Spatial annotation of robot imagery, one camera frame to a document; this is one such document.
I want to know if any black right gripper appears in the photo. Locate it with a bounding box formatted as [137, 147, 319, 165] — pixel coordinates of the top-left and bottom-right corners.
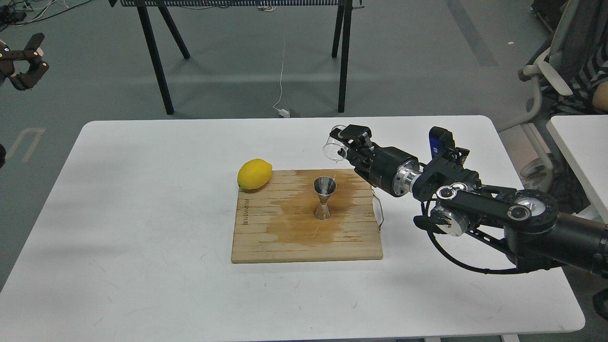
[339, 125, 422, 197]

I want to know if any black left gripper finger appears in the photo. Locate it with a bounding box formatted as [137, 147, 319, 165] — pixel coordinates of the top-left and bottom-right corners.
[0, 32, 50, 92]

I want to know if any small clear glass cup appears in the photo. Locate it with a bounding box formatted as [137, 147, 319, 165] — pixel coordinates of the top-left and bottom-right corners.
[322, 125, 348, 162]

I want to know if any steel double jigger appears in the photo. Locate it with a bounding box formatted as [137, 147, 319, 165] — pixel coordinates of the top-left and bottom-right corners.
[313, 176, 336, 219]

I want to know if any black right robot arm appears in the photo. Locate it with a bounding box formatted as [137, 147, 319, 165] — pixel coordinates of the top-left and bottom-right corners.
[330, 125, 607, 277]

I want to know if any yellow lemon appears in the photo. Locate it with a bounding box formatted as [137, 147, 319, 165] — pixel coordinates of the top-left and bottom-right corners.
[237, 159, 272, 190]

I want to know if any wooden cutting board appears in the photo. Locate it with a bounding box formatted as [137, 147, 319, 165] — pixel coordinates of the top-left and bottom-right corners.
[231, 169, 383, 264]

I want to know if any black trestle table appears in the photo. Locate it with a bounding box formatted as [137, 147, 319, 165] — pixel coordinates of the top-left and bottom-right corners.
[109, 0, 364, 117]

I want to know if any office chair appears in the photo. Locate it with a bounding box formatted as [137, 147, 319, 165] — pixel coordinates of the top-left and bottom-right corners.
[499, 0, 607, 214]

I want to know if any white side table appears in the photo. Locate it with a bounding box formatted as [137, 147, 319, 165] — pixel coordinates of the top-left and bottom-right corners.
[546, 115, 608, 222]

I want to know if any person in striped shirt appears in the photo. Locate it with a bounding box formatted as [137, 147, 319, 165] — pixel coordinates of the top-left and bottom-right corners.
[568, 28, 608, 115]

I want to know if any floor cables bundle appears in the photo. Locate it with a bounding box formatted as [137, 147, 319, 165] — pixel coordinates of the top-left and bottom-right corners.
[0, 0, 95, 33]

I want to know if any white cable with plug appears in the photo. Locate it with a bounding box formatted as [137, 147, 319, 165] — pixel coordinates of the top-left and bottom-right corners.
[272, 38, 291, 118]

